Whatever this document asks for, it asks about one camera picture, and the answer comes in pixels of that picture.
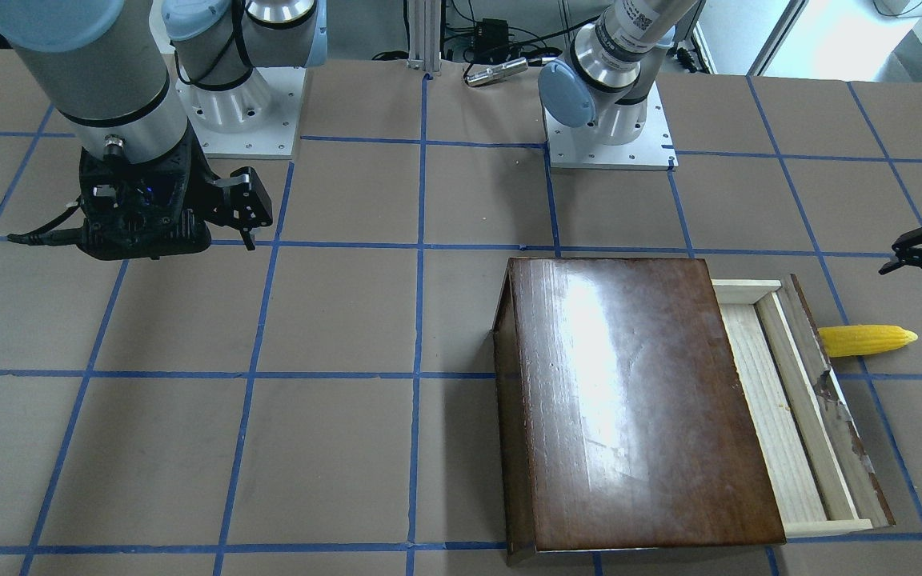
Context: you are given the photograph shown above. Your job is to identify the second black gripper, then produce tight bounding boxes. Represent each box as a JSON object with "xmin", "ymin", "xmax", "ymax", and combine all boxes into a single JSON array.
[{"xmin": 189, "ymin": 166, "xmax": 274, "ymax": 250}]

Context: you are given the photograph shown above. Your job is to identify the dark wooden drawer box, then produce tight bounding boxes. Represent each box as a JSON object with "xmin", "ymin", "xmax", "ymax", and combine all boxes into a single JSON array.
[{"xmin": 491, "ymin": 258, "xmax": 787, "ymax": 566}]

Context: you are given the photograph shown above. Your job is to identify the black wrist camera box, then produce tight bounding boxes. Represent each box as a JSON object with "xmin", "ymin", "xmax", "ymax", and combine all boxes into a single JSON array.
[{"xmin": 77, "ymin": 126, "xmax": 214, "ymax": 260}]

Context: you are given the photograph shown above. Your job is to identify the yellow corn cob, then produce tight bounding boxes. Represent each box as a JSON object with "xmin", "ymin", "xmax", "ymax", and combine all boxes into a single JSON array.
[{"xmin": 817, "ymin": 325, "xmax": 919, "ymax": 358}]

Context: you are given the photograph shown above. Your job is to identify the wooden drawer with white handle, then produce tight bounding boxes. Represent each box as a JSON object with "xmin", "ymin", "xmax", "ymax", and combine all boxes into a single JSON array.
[{"xmin": 712, "ymin": 276, "xmax": 896, "ymax": 538}]

